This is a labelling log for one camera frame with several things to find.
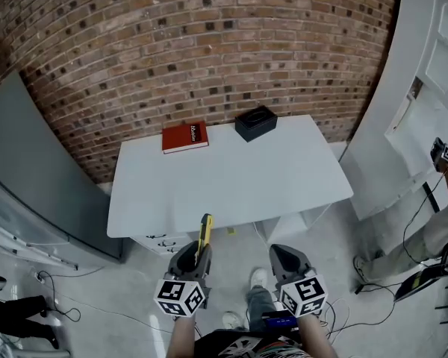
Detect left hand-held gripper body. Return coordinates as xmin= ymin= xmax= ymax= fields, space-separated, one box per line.
xmin=153 ymin=241 xmax=213 ymax=318

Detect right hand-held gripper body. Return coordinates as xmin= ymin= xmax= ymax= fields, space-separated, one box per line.
xmin=269 ymin=243 xmax=329 ymax=318

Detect yellow utility knife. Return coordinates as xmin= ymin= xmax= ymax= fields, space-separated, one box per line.
xmin=195 ymin=213 xmax=214 ymax=264

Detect person's left forearm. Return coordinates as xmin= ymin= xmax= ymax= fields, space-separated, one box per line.
xmin=169 ymin=313 xmax=197 ymax=358

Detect person's right forearm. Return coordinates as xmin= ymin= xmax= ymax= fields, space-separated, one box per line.
xmin=296 ymin=311 xmax=335 ymax=358

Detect black device with blue screen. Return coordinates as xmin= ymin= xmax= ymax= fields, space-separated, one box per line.
xmin=261 ymin=310 xmax=299 ymax=333

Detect person's grey trousers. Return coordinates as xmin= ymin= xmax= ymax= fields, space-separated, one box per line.
xmin=245 ymin=284 xmax=277 ymax=333

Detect person's white shoe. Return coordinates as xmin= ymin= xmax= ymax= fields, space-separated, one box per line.
xmin=250 ymin=268 xmax=269 ymax=289
xmin=222 ymin=311 xmax=243 ymax=330

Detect white drawer cabinet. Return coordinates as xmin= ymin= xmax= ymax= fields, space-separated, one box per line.
xmin=131 ymin=231 xmax=195 ymax=256

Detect person's patterned shirt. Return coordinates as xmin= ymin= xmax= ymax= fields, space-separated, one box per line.
xmin=197 ymin=330 xmax=314 ymax=358

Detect black floor equipment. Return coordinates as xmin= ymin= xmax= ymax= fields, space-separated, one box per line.
xmin=393 ymin=236 xmax=448 ymax=305

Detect red hardcover book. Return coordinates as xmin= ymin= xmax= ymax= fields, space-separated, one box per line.
xmin=161 ymin=121 xmax=210 ymax=155

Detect aluminium rails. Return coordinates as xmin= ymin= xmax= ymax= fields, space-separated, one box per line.
xmin=0 ymin=216 xmax=79 ymax=272

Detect black tissue box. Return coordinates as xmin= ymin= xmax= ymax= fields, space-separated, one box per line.
xmin=234 ymin=105 xmax=278 ymax=143

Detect grey panel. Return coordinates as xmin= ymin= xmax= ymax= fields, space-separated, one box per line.
xmin=0 ymin=71 xmax=122 ymax=264

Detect white door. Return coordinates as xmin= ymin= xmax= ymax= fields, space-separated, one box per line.
xmin=337 ymin=0 xmax=448 ymax=222

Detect black cable with adapter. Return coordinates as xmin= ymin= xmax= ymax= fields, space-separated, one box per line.
xmin=354 ymin=280 xmax=396 ymax=298

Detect black floor cable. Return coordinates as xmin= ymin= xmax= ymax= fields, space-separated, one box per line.
xmin=37 ymin=270 xmax=82 ymax=324

